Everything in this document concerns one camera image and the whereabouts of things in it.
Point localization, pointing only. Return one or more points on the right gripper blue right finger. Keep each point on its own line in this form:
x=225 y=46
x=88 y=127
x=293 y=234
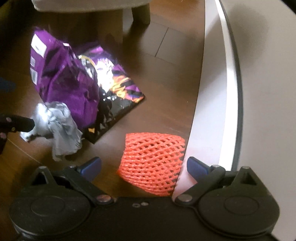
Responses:
x=197 y=169

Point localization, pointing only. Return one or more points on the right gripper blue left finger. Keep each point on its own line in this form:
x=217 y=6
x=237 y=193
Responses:
x=90 y=169

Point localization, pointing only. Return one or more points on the crumpled silver white wrapper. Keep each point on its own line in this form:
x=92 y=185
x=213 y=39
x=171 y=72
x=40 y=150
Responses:
x=53 y=120

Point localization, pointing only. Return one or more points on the orange foam fruit net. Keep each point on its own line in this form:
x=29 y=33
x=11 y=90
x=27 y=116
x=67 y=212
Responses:
x=152 y=162

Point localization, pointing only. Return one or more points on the white sliding wardrobe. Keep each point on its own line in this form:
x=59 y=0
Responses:
x=245 y=111

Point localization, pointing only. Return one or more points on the black purple snack bag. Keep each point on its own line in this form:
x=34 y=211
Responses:
x=118 y=93

